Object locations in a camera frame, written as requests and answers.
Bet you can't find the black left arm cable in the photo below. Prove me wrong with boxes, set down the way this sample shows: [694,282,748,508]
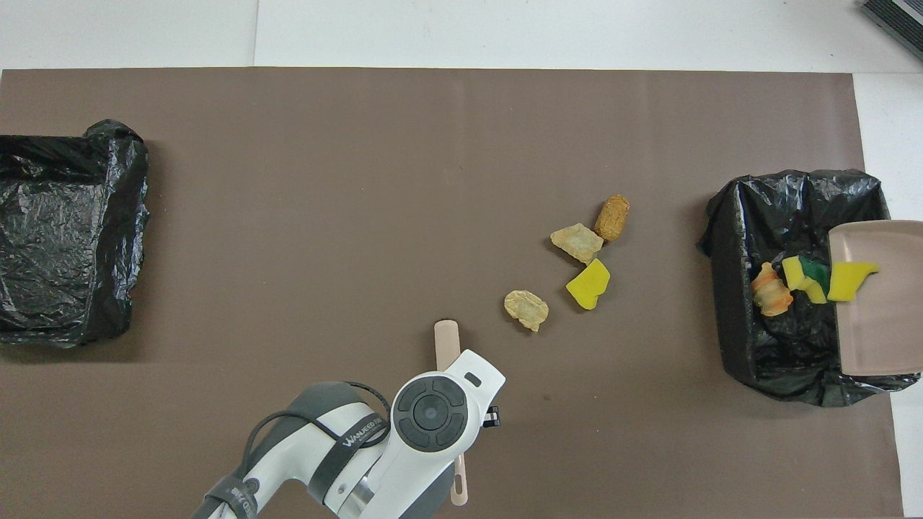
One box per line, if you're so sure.
[242,381,394,498]

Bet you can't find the brown table mat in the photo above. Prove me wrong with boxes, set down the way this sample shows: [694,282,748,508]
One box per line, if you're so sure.
[0,68,904,519]

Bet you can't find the pale beige bread piece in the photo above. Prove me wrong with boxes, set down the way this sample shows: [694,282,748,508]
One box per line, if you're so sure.
[503,290,549,333]

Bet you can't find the beige plastic dustpan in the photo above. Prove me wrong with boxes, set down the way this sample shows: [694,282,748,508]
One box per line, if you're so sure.
[828,220,923,377]

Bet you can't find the orange striped bread piece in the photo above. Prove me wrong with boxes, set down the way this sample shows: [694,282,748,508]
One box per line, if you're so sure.
[750,262,794,318]

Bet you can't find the pale green crusty piece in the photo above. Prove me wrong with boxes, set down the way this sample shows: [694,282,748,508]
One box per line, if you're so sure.
[550,223,605,265]

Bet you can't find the dark grey ribbed device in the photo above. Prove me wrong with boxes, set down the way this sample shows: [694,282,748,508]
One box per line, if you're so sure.
[861,0,923,62]

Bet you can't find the notched yellow sponge piece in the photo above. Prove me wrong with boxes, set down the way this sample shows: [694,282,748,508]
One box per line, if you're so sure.
[782,255,830,305]

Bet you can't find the beige hand brush black bristles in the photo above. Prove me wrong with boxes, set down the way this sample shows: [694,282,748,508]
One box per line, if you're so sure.
[434,319,471,507]

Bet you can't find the wedge yellow sponge piece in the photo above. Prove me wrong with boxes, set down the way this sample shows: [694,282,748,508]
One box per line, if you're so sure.
[827,261,881,303]

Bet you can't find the brown fried nugget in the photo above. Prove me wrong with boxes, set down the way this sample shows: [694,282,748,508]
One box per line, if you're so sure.
[594,195,631,242]

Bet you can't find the blocky yellow sponge piece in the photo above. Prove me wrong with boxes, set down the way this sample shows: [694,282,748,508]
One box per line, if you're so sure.
[565,258,611,311]

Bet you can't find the black bag lined bin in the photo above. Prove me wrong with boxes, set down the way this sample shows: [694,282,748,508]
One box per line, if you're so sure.
[0,120,151,349]
[697,169,923,407]

